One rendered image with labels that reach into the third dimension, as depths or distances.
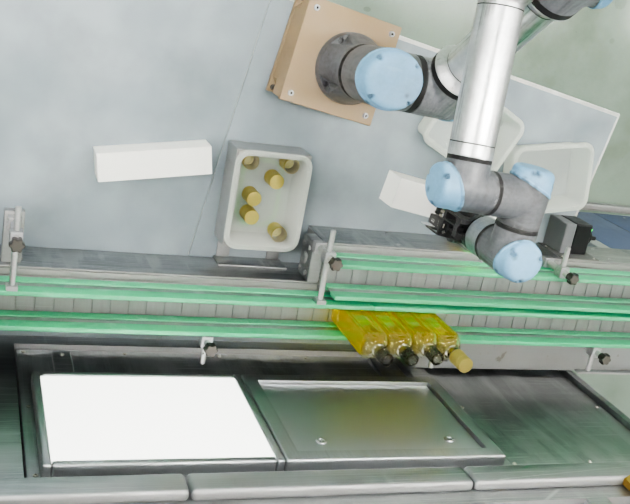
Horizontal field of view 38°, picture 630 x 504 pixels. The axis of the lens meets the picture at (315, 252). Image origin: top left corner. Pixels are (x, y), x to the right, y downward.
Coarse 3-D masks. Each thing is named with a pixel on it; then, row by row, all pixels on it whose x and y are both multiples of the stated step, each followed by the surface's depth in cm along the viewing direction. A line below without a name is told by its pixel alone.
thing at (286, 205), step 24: (240, 168) 205; (264, 168) 207; (240, 192) 207; (264, 192) 209; (288, 192) 211; (240, 216) 209; (264, 216) 211; (288, 216) 211; (240, 240) 206; (264, 240) 209; (288, 240) 210
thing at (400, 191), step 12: (396, 180) 182; (408, 180) 181; (420, 180) 186; (384, 192) 185; (396, 192) 181; (408, 192) 182; (420, 192) 183; (396, 204) 182; (408, 204) 183; (420, 204) 184; (492, 216) 190
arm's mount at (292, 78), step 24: (312, 0) 190; (288, 24) 198; (312, 24) 191; (336, 24) 193; (360, 24) 195; (384, 24) 197; (288, 48) 196; (312, 48) 193; (288, 72) 193; (312, 72) 194; (288, 96) 194; (312, 96) 196; (360, 120) 202
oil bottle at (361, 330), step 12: (336, 312) 210; (348, 312) 205; (360, 312) 206; (336, 324) 210; (348, 324) 203; (360, 324) 199; (372, 324) 200; (348, 336) 203; (360, 336) 197; (372, 336) 195; (384, 336) 196; (360, 348) 197; (372, 348) 194
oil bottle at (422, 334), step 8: (392, 312) 210; (400, 312) 209; (408, 312) 210; (400, 320) 206; (408, 320) 205; (416, 320) 206; (408, 328) 202; (416, 328) 201; (424, 328) 202; (416, 336) 199; (424, 336) 199; (432, 336) 200; (416, 344) 199; (424, 344) 198; (416, 352) 199
